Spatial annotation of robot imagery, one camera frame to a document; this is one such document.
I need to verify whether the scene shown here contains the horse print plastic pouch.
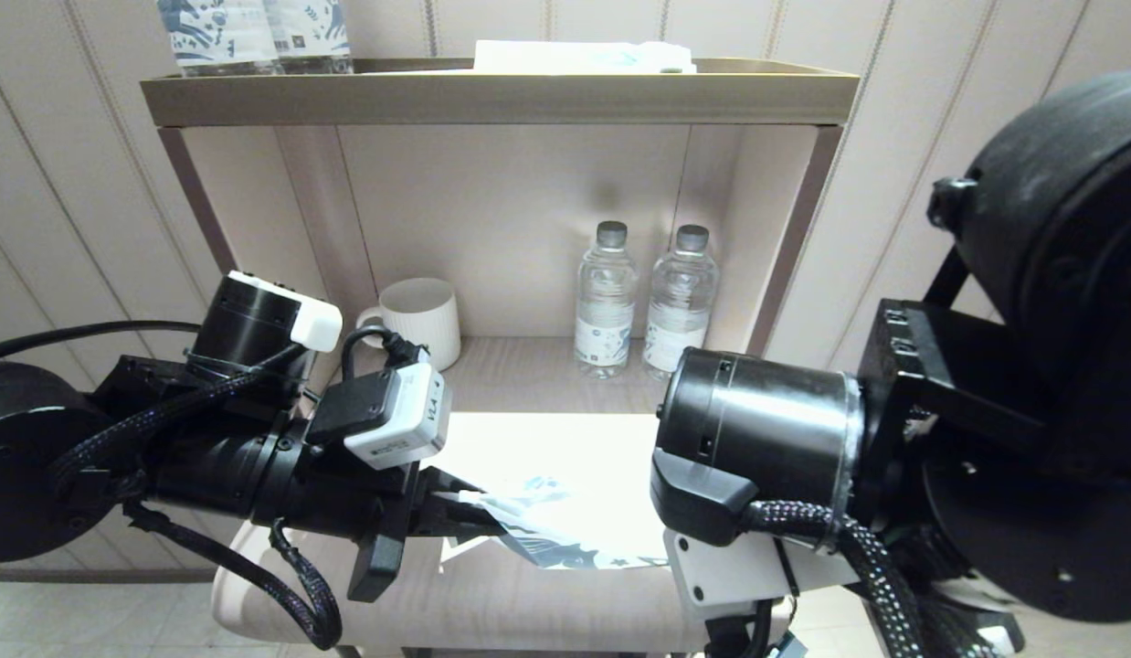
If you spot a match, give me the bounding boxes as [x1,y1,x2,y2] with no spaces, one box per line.
[428,466,676,569]

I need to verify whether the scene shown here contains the beige wooden shelf unit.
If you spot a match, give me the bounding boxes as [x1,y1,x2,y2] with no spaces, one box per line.
[138,57,863,657]

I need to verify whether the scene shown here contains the white ribbed ceramic mug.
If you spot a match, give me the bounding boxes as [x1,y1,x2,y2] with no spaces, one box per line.
[356,279,461,371]

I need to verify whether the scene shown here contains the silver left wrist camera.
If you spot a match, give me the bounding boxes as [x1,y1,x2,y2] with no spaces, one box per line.
[310,363,452,471]

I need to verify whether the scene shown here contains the white packet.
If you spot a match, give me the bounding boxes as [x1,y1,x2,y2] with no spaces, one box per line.
[474,40,697,75]

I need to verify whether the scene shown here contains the water bottle blue print label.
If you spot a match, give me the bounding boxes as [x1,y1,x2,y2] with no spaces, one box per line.
[262,0,354,76]

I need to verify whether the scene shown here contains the patterned pouches on top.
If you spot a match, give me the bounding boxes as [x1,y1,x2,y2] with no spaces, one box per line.
[154,0,279,78]

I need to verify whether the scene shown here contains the clear water bottle black cap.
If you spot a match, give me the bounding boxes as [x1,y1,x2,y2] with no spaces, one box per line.
[644,226,720,380]
[575,221,639,380]

